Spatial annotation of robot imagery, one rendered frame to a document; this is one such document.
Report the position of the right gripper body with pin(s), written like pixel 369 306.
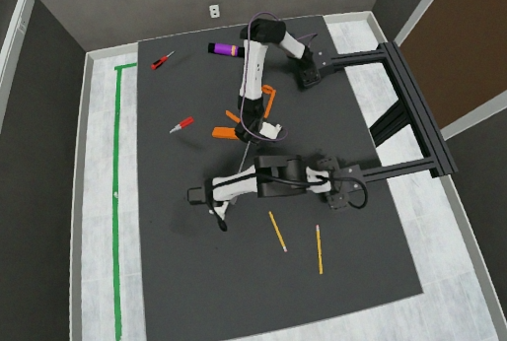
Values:
pixel 266 130

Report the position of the red and black screwdriver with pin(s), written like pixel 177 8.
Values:
pixel 159 62

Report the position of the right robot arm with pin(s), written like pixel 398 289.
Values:
pixel 267 31

